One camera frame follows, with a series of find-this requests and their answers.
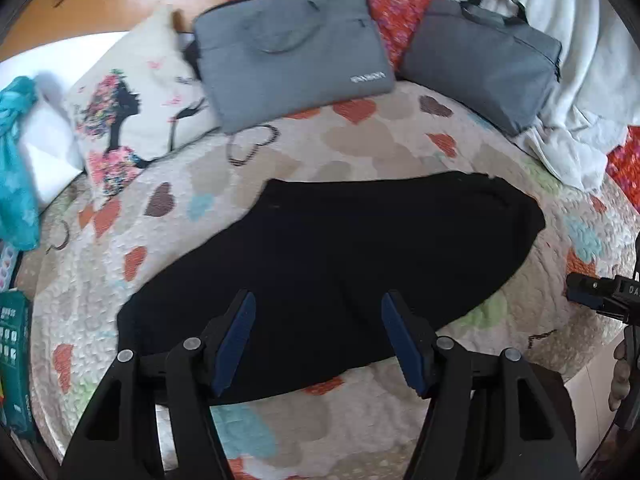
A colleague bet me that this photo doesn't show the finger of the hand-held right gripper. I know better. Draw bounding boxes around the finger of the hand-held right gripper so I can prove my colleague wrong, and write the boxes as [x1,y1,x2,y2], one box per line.
[566,272,640,319]

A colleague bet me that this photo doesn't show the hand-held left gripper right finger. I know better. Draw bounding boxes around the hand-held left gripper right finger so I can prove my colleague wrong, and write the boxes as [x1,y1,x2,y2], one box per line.
[381,290,581,480]

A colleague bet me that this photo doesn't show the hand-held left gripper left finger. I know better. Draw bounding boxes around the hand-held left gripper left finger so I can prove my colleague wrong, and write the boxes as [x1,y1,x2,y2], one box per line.
[60,289,257,480]

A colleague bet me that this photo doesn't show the black pants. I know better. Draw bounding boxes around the black pants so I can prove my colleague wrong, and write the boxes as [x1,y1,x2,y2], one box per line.
[116,171,547,406]

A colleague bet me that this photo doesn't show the person's right hand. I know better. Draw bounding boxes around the person's right hand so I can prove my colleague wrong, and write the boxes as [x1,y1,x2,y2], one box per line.
[609,339,632,412]

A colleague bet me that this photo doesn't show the heart print quilt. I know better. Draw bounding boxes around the heart print quilt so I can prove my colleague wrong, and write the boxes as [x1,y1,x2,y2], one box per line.
[30,80,640,480]

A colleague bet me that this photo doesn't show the green box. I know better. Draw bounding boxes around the green box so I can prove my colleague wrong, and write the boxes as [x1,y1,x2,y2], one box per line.
[0,290,32,442]

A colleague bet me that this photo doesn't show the blue white tray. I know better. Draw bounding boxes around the blue white tray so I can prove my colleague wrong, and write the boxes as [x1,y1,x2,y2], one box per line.
[0,242,22,293]

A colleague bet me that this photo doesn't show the printed figure pillow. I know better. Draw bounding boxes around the printed figure pillow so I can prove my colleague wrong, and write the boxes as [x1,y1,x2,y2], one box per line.
[65,7,221,196]

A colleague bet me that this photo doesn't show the dark grey laptop bag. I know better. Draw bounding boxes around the dark grey laptop bag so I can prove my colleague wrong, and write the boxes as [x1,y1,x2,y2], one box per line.
[400,0,563,137]

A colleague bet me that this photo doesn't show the white pillow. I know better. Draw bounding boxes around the white pillow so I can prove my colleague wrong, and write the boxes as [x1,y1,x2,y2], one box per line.
[20,72,87,211]

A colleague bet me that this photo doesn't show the white sheet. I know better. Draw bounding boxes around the white sheet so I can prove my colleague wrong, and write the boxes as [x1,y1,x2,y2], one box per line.
[446,0,640,193]

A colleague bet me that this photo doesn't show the teal cloth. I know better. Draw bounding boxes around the teal cloth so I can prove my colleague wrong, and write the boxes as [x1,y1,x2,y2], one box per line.
[0,76,42,252]

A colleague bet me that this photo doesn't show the light grey laptop bag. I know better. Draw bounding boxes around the light grey laptop bag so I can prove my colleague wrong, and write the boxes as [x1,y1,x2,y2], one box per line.
[192,0,396,135]

